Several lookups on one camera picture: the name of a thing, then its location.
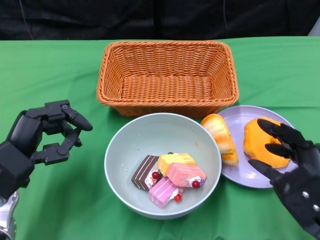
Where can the yellow layered cake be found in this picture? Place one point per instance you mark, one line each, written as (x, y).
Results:
(172, 160)

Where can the chocolate brown layered cake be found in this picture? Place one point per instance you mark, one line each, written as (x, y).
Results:
(143, 170)

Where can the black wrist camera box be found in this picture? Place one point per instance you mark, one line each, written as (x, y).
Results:
(300, 200)
(12, 170)

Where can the black backdrop curtain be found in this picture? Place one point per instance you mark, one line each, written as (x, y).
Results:
(100, 20)

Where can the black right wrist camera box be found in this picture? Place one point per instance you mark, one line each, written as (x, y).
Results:
(300, 200)

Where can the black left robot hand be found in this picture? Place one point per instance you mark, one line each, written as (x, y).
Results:
(25, 130)

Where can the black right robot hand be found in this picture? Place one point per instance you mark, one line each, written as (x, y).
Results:
(305, 155)

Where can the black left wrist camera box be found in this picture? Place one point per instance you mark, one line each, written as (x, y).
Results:
(12, 170)

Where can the light grey corner object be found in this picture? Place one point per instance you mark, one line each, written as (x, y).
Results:
(315, 30)

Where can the orange wicker basket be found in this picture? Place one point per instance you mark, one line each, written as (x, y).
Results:
(162, 82)

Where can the lavender round plate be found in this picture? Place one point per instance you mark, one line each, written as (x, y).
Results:
(237, 117)

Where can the bright pink layered cake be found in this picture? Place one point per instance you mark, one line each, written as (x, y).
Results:
(161, 191)

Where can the pale green round bowl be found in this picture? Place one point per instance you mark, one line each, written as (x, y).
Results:
(140, 135)

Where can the green tablecloth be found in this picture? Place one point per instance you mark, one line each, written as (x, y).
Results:
(62, 75)

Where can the salmon pink cake slice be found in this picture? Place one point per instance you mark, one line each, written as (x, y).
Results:
(182, 175)

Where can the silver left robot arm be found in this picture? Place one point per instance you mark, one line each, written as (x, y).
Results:
(7, 217)

